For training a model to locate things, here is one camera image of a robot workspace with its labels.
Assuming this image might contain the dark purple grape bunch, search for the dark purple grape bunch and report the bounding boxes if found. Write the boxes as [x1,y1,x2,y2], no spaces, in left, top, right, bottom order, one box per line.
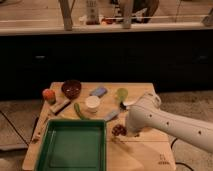
[112,124,127,136]

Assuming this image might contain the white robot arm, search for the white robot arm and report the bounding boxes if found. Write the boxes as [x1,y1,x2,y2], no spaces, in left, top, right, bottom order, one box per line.
[125,93,213,153]

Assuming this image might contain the white paper cup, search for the white paper cup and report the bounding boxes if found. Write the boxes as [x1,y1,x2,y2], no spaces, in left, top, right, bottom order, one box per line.
[85,96,100,113]

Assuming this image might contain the blue sponge block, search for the blue sponge block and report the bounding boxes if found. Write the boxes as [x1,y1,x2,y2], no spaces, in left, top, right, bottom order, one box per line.
[90,87,107,98]

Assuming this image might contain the dark brown bowl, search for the dark brown bowl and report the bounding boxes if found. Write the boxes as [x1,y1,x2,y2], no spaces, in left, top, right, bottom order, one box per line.
[61,80,81,99]

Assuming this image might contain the green cucumber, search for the green cucumber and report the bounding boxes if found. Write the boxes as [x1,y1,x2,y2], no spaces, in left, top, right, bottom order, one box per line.
[74,103,87,120]

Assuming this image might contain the wooden black block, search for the wooden black block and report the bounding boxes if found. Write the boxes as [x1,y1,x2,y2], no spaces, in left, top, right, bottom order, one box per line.
[50,99,71,115]

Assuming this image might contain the orange red can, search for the orange red can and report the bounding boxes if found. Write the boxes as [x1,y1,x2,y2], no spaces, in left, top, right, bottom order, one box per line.
[42,89,56,105]

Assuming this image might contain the green plastic tray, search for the green plastic tray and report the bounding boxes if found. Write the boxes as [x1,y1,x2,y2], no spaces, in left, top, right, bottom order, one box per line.
[34,120,106,171]

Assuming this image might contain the black cable left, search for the black cable left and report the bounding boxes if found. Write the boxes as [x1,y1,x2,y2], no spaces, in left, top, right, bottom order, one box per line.
[0,109,30,148]

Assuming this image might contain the black cable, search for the black cable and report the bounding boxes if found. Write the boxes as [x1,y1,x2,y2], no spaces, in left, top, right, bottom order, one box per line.
[0,109,30,148]
[170,137,196,171]

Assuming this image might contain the black cable right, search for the black cable right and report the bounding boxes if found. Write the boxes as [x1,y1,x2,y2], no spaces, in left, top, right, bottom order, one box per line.
[170,137,196,171]

